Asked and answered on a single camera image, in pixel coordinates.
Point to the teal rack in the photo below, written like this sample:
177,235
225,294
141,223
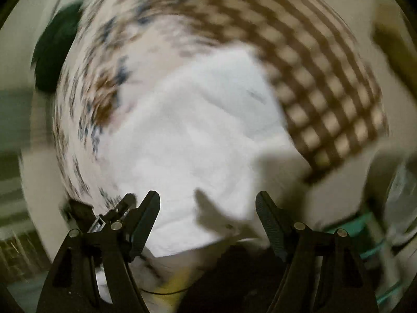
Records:
371,253

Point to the dark green duvet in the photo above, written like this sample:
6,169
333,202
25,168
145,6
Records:
53,55

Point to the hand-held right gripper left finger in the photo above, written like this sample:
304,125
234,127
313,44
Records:
145,221

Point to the white pants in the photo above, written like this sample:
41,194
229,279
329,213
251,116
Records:
195,137

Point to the brown checkered bed sheet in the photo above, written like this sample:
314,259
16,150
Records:
325,81

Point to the person's legs in dark trousers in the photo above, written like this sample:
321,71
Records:
234,283

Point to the floral blanket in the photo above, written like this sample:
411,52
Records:
97,81

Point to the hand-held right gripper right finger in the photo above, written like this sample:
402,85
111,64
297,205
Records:
272,221

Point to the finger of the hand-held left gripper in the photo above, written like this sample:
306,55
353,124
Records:
79,211
125,204

